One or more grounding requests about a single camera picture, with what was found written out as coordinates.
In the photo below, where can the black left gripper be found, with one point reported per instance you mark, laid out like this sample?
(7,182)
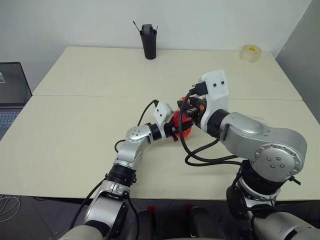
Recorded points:
(172,130)

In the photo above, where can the dark grey laptop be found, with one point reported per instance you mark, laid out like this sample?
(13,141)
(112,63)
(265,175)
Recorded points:
(12,85)

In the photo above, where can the thin black stick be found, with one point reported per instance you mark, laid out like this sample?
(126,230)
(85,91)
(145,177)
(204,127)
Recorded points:
(137,27)

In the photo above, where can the clear tape roll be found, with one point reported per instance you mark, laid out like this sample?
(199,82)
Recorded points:
(251,53)

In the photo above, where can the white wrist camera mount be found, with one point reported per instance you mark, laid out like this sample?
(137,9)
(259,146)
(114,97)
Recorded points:
(217,97)
(161,113)

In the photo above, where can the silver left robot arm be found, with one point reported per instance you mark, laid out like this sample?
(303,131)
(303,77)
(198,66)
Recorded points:
(135,135)

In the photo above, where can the black rounded tool in cup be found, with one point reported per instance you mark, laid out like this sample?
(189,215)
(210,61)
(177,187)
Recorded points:
(147,28)

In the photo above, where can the dark rounded shape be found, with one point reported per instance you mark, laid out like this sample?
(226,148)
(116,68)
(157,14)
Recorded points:
(202,225)
(147,225)

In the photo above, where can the short black stick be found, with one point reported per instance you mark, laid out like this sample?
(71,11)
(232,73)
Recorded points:
(156,28)

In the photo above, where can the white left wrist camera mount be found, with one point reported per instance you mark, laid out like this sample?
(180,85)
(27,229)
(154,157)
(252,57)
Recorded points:
(161,113)

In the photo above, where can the tall black cup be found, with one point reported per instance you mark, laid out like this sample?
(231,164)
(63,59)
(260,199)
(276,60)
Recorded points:
(149,47)

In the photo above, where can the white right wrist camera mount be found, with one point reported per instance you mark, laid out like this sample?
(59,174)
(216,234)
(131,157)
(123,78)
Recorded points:
(217,97)

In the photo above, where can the clear bottle with red drink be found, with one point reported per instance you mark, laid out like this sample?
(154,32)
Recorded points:
(185,131)

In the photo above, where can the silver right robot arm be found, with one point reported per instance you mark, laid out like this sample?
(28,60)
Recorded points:
(250,130)

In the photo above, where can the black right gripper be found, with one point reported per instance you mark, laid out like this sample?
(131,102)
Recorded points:
(196,110)

